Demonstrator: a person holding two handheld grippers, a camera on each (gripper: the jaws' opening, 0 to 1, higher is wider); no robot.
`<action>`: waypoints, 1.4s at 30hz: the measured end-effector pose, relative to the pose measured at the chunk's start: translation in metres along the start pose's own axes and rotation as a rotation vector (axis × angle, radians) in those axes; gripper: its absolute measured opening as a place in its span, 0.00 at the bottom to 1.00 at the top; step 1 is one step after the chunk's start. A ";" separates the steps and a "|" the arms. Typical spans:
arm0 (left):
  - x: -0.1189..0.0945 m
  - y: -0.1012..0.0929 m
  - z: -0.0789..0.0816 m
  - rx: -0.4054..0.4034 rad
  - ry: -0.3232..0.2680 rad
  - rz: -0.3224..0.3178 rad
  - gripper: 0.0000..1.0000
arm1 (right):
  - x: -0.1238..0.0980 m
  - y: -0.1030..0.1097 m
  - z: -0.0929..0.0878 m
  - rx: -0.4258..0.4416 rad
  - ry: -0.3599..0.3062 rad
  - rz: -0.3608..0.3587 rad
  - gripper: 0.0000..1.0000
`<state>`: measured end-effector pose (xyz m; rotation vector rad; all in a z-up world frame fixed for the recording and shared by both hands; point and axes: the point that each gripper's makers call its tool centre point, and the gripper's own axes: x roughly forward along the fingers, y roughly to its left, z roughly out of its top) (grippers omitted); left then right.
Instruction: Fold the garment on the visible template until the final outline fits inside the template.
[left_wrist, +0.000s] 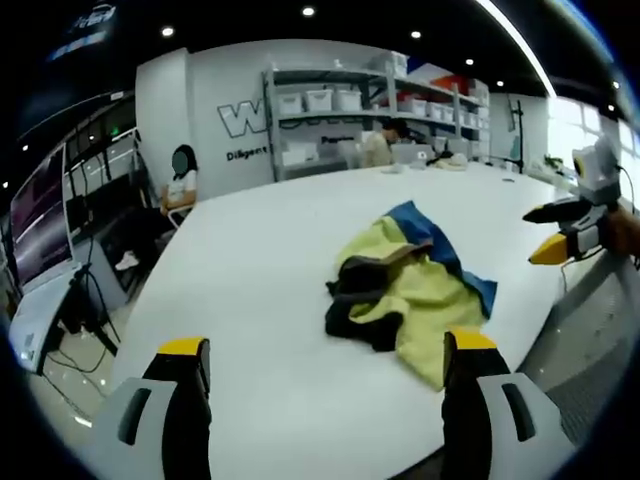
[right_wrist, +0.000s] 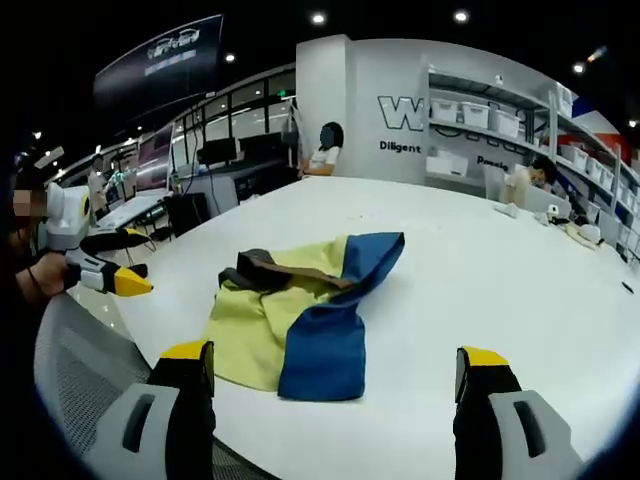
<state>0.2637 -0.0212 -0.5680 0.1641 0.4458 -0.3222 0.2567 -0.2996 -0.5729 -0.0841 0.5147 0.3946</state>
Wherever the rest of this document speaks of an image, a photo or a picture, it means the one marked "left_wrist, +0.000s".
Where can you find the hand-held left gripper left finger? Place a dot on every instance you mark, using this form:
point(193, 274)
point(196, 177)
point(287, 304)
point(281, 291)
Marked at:
point(150, 430)

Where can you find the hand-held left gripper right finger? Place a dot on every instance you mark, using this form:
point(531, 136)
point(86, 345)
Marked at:
point(480, 420)

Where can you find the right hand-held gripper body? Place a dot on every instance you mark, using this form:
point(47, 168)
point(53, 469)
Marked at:
point(597, 170)

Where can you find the yellow blue black garment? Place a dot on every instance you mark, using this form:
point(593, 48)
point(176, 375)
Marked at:
point(430, 285)

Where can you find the person's right hand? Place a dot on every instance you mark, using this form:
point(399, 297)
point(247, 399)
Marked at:
point(622, 235)

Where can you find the green plant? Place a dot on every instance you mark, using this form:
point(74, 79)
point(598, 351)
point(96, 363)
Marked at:
point(554, 162)

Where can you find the black pole stand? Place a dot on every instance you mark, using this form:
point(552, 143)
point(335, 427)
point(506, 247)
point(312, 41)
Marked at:
point(518, 135)

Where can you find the cream cloth pile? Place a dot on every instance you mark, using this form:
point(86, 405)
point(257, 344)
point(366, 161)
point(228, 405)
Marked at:
point(450, 162)

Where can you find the ceiling light strip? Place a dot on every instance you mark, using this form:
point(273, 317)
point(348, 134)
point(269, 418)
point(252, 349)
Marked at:
point(522, 45)

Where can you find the white equipment cabinet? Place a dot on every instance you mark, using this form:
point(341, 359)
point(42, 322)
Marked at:
point(42, 320)

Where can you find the silver laptop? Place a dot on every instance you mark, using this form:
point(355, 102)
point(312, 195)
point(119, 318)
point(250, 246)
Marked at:
point(412, 152)

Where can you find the small white table item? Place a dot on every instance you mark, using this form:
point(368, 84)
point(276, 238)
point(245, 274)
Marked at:
point(392, 169)

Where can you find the white chair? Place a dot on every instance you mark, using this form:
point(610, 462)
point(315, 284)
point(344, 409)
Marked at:
point(179, 214)

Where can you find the large display screen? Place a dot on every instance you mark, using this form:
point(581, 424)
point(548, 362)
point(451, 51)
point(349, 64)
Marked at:
point(40, 220)

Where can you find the row of white storage boxes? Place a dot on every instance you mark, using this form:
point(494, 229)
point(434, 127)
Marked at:
point(320, 100)

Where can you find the grey metal shelving unit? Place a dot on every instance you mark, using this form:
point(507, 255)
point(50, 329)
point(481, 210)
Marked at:
point(270, 130)

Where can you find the group of ceiling spot lights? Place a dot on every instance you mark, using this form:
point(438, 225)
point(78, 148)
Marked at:
point(308, 11)

